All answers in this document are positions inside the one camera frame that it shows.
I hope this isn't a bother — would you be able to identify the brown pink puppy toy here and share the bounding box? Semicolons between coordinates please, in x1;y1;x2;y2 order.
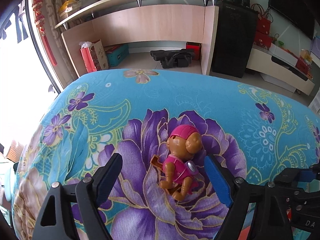
150;125;203;202

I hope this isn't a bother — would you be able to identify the floral blue tablecloth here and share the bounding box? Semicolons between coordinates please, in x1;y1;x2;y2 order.
12;69;319;239

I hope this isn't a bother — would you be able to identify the white tv stand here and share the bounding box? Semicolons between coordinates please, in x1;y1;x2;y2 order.
247;46;315;95

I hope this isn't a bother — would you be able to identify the red paper bag floor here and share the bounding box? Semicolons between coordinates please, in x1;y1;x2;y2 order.
79;40;109;73

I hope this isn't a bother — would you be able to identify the teal storage box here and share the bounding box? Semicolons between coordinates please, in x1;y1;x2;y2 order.
104;43;129;67

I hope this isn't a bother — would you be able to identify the red gift bag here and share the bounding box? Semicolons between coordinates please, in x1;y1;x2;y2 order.
251;3;272;50

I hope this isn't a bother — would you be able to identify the black cabinet appliance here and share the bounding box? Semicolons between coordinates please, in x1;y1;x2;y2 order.
212;0;258;78

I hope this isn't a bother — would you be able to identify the wooden shelf desk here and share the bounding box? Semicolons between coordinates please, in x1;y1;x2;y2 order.
55;0;219;76

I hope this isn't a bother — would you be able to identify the red hanging ornament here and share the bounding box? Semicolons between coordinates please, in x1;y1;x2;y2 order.
32;0;57;66

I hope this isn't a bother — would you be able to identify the television screen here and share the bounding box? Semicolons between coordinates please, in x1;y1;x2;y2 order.
268;0;316;39

